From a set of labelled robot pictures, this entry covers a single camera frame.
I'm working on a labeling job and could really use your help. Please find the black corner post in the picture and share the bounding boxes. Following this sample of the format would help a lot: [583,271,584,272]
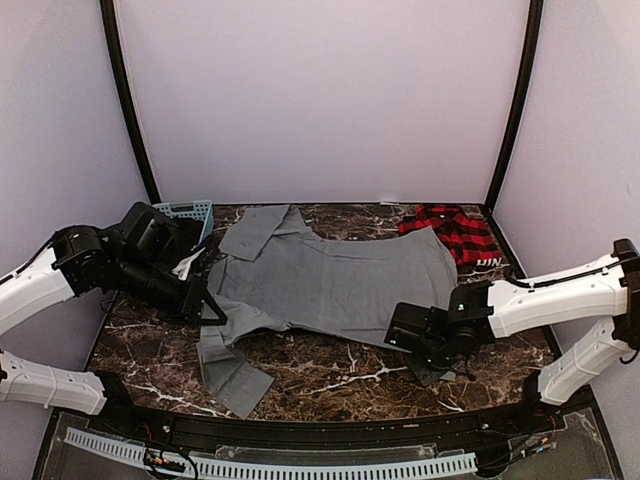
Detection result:
[482,0,545,207]
[99,0,161,203]

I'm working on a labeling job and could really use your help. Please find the white slotted cable duct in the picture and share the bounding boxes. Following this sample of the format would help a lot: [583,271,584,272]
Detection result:
[64,427,477,479]

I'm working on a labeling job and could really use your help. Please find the black right corner post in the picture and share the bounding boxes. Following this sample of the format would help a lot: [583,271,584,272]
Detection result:
[482,0,545,207]

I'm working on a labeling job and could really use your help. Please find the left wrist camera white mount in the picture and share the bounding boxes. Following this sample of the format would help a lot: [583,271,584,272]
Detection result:
[117,202,203,269]

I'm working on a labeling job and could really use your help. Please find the red black plaid shirt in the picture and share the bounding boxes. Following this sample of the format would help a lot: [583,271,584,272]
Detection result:
[398,205,503,268]

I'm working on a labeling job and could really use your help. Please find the grey long sleeve shirt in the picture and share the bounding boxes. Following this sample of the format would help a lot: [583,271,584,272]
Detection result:
[197,205,457,419]

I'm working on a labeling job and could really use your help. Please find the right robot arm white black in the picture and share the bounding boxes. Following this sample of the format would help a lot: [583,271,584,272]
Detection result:
[385,239,639,434]

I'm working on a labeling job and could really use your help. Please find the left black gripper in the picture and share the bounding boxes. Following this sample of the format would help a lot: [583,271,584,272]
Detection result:
[114,250,227,325]

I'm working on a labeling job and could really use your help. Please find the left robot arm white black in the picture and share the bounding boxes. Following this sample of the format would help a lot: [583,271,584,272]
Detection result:
[1,226,227,436]

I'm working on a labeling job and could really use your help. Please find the black left corner post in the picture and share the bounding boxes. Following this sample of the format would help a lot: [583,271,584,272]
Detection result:
[99,0,161,203]

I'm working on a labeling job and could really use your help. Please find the black curved front rail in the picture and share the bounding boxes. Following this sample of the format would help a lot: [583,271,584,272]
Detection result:
[90,405,554,451]

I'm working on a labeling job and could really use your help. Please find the light blue plastic basket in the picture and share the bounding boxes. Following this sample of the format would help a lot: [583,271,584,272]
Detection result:
[153,200,214,245]

